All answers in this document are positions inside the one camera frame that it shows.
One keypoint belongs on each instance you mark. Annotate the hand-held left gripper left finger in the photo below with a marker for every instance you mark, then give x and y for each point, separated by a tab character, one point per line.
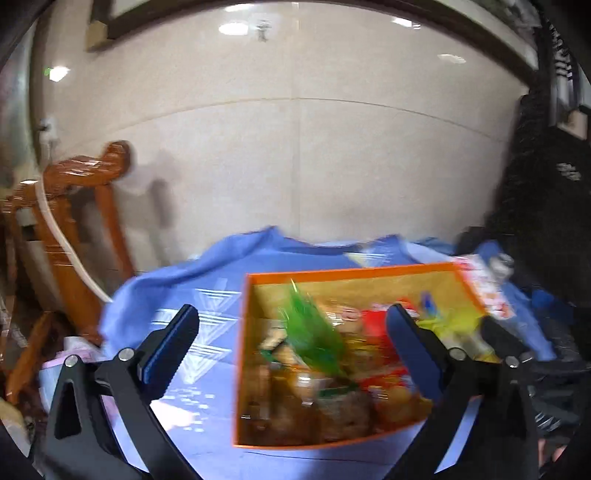
171	355

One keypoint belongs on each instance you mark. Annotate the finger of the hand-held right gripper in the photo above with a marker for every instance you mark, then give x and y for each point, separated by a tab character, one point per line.
501	339
545	299

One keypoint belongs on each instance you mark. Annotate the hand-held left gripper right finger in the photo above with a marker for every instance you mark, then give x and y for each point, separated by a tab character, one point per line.
415	355

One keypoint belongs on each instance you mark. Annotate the orange cardboard box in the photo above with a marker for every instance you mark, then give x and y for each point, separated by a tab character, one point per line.
369	288

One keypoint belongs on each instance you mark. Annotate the pile of snack packets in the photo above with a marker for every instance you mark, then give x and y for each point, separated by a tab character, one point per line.
346	410

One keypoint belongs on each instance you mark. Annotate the green candy packet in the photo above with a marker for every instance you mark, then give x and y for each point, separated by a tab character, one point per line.
314	337

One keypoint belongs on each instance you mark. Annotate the floral tissue pack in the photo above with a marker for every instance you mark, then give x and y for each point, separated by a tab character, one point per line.
489	290

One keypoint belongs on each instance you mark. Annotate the silver drink can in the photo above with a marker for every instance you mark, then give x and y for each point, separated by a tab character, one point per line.
501	266

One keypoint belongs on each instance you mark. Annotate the blue patterned tablecloth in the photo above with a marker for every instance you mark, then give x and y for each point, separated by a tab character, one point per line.
203	277

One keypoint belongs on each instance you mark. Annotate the dark carved wooden sofa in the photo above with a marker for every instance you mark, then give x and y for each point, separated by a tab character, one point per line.
531	184

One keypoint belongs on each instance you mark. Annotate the carved wooden chair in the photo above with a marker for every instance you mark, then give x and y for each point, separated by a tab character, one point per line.
78	170

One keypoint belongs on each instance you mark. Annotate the wide framed landscape painting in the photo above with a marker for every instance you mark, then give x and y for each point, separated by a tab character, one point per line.
120	21

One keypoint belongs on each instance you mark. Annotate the white wall socket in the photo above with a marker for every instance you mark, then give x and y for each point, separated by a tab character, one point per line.
47	129

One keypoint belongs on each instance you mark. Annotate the metal wall hook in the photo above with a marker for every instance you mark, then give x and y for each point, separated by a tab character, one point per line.
264	30

